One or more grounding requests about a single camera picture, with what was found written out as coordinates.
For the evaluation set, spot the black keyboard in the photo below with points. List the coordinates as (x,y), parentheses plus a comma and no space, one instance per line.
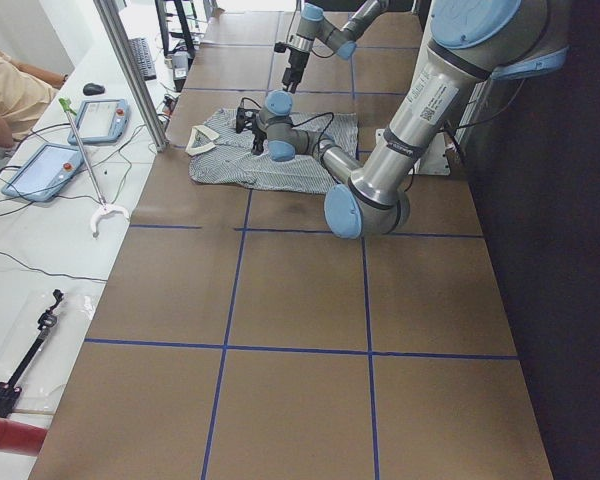
(141,53)

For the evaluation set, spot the aluminium frame post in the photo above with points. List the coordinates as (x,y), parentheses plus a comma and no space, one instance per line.
(116,33)

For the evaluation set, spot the far blue teach pendant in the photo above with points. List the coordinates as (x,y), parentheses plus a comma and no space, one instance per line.
(101,122)

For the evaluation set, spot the striped polo shirt cream collar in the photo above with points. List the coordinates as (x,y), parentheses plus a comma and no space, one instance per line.
(221,155)

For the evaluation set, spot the blue teach pendant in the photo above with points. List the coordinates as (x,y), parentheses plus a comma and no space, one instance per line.
(101,122)
(49,169)

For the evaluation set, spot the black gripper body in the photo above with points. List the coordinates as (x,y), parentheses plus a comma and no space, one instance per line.
(294,62)
(258,140)

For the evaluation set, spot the black computer mouse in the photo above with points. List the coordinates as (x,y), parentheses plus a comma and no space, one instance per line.
(91,89)

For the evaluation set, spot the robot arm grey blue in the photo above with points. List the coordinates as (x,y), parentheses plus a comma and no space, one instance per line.
(313,25)
(471,42)

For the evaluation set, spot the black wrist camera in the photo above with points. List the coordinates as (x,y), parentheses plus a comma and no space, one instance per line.
(245,118)
(281,47)

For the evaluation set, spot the person in beige shirt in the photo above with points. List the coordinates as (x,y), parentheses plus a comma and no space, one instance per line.
(26,91)

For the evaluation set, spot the red cylinder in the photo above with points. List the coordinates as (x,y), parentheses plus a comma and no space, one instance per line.
(20,438)

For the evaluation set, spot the near blue teach pendant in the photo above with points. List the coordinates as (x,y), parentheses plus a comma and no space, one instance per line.
(49,169)

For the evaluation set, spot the black tripod stick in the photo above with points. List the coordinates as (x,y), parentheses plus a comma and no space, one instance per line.
(10,391)

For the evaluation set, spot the white reacher grabber tool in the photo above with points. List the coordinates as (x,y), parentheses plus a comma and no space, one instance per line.
(105,208)

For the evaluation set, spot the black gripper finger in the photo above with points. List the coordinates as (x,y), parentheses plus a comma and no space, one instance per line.
(291,79)
(257,148)

